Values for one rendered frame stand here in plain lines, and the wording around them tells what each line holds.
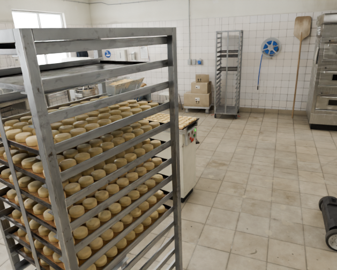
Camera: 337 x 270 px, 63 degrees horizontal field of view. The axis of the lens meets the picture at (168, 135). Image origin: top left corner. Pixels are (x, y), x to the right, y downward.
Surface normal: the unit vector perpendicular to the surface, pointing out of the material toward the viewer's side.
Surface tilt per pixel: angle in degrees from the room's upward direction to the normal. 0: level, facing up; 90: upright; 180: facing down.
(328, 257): 0
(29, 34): 90
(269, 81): 90
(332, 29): 90
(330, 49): 90
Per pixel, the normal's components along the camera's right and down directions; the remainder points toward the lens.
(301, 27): -0.35, 0.20
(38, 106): 0.82, 0.17
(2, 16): 0.93, 0.10
